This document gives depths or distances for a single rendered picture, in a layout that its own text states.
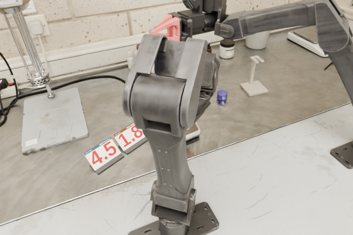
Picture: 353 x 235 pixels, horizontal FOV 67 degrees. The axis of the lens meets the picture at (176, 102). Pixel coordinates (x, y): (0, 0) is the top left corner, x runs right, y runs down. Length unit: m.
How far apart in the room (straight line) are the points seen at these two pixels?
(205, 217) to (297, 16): 0.52
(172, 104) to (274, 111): 0.70
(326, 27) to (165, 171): 0.49
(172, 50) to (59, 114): 0.69
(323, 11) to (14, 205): 0.87
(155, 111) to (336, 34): 0.50
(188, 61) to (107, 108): 0.68
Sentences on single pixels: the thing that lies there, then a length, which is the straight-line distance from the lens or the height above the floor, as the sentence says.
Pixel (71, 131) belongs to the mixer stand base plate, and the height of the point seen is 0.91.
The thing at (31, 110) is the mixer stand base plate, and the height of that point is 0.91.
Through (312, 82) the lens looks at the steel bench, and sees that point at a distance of 1.21.
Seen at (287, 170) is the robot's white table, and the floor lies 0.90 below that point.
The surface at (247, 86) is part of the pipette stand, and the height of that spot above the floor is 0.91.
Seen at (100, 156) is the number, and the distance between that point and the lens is 0.81.
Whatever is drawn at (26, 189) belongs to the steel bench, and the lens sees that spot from 0.85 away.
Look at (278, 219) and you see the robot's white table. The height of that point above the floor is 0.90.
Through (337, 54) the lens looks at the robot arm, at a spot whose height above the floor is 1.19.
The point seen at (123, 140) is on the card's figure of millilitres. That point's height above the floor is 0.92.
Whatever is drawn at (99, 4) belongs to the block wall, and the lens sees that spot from 1.21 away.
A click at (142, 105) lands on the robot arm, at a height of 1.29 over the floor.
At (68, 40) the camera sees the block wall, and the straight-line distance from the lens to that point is 1.24.
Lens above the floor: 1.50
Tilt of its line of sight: 37 degrees down
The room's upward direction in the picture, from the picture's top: 2 degrees counter-clockwise
